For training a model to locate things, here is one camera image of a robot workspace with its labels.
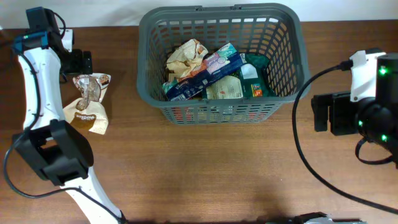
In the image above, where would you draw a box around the brown paper bag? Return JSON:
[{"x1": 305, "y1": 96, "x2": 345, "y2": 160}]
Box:
[
  {"x1": 63, "y1": 73, "x2": 111, "y2": 135},
  {"x1": 166, "y1": 39, "x2": 208, "y2": 82}
]

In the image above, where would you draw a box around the green food bag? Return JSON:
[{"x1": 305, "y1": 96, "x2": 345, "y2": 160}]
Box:
[{"x1": 201, "y1": 53, "x2": 276, "y2": 100}]

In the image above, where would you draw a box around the blue tissue multipack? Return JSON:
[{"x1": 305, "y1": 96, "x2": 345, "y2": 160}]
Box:
[{"x1": 166, "y1": 43, "x2": 245, "y2": 101}]

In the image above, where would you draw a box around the orange spaghetti packet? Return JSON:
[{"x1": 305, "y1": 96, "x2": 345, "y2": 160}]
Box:
[{"x1": 165, "y1": 105, "x2": 275, "y2": 124}]

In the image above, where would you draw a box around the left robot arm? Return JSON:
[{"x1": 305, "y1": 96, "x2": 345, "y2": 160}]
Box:
[{"x1": 11, "y1": 7, "x2": 126, "y2": 223}]

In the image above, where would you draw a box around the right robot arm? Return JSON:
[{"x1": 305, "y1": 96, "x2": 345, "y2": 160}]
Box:
[{"x1": 311, "y1": 49, "x2": 397, "y2": 165}]

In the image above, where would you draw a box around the grey plastic basket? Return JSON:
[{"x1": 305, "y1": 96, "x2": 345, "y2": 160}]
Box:
[{"x1": 137, "y1": 3, "x2": 310, "y2": 124}]

